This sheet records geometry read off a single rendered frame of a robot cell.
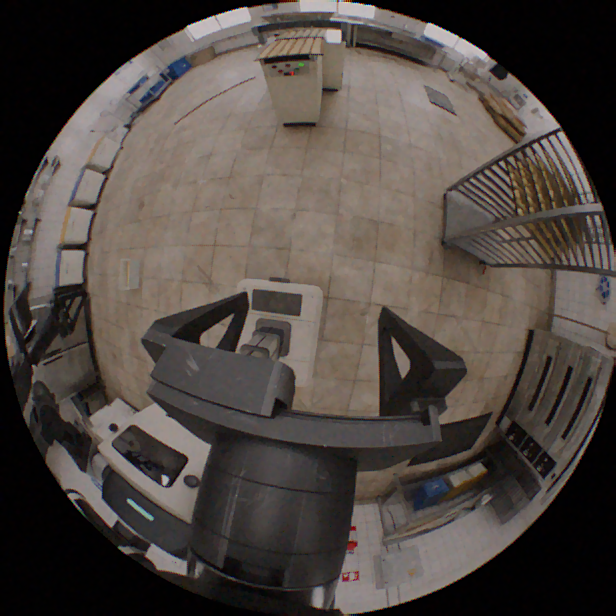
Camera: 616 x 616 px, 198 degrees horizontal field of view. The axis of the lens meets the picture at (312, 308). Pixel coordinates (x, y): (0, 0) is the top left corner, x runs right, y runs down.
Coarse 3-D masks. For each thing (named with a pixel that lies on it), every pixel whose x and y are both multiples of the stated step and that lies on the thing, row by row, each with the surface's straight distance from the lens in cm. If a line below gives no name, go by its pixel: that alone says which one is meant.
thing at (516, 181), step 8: (512, 168) 139; (512, 176) 132; (520, 184) 138; (520, 192) 132; (520, 200) 130; (520, 208) 125; (528, 224) 127; (536, 232) 134; (544, 240) 147; (552, 256) 160
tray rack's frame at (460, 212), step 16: (448, 192) 179; (448, 208) 172; (464, 208) 185; (480, 208) 202; (448, 224) 166; (464, 224) 178; (480, 224) 194; (480, 240) 189; (512, 240) 194; (480, 256) 185; (592, 272) 154; (608, 272) 153
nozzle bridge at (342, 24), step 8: (264, 24) 213; (272, 24) 212; (280, 24) 219; (288, 24) 218; (296, 24) 218; (304, 24) 217; (328, 24) 216; (336, 24) 216; (344, 24) 207; (256, 32) 216; (264, 32) 218; (272, 32) 217; (344, 32) 220; (264, 40) 232; (344, 40) 223
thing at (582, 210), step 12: (588, 204) 99; (600, 204) 99; (528, 216) 108; (540, 216) 104; (552, 216) 102; (564, 216) 101; (576, 216) 100; (480, 228) 131; (492, 228) 123; (444, 240) 161
